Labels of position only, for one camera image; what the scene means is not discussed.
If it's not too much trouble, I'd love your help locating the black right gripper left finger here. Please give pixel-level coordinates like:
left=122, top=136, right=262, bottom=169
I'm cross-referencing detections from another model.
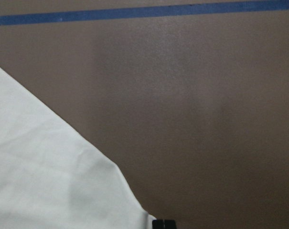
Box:
left=152, top=219, right=164, bottom=229

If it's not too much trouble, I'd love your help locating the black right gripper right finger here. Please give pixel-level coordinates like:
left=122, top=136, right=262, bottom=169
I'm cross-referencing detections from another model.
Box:
left=164, top=219, right=177, bottom=229

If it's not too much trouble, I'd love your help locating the cream long-sleeve cat shirt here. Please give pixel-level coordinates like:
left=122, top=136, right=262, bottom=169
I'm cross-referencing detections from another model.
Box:
left=0, top=68, right=153, bottom=229

